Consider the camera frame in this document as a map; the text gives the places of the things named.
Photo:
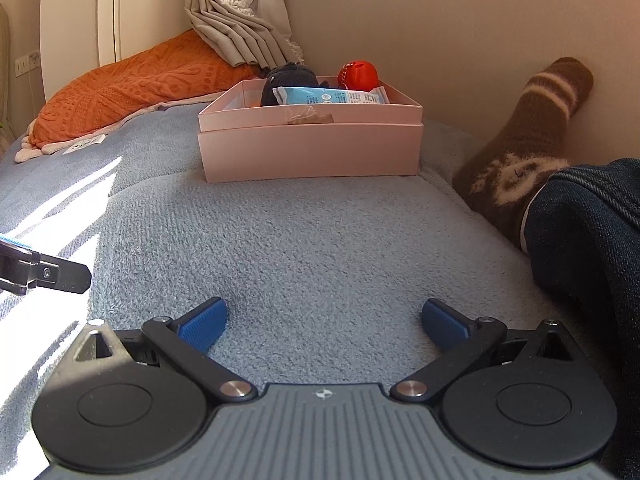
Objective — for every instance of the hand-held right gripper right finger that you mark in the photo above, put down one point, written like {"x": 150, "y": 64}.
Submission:
{"x": 442, "y": 322}

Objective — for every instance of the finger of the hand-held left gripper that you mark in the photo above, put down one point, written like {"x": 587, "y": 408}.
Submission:
{"x": 55, "y": 275}

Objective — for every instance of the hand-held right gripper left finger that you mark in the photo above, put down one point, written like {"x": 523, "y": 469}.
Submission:
{"x": 205, "y": 325}

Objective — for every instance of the pink cardboard box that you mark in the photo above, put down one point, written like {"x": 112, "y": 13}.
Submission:
{"x": 310, "y": 150}

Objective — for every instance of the blue face mask pack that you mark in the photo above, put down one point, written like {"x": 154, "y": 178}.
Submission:
{"x": 325, "y": 96}

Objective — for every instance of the red-haired doll figure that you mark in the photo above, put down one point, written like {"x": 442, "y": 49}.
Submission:
{"x": 360, "y": 75}

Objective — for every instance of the black plush toy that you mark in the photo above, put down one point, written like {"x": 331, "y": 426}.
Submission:
{"x": 290, "y": 77}

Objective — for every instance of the grey-blue fleece blanket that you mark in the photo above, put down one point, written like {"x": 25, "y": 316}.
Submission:
{"x": 300, "y": 245}

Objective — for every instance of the white fabric label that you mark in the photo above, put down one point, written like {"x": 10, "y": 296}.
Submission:
{"x": 84, "y": 144}

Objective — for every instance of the dark blue jeans leg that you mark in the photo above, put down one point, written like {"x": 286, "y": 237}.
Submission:
{"x": 590, "y": 240}

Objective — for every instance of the brown striped sock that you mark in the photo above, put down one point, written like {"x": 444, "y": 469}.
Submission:
{"x": 525, "y": 130}

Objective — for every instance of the orange knitted blanket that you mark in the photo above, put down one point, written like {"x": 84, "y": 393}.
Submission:
{"x": 140, "y": 82}

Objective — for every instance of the white door panel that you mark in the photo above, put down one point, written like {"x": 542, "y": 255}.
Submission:
{"x": 100, "y": 20}

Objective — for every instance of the beige curtain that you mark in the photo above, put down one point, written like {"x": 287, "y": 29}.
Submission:
{"x": 240, "y": 35}

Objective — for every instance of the white wall socket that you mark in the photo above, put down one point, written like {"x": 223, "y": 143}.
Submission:
{"x": 27, "y": 63}

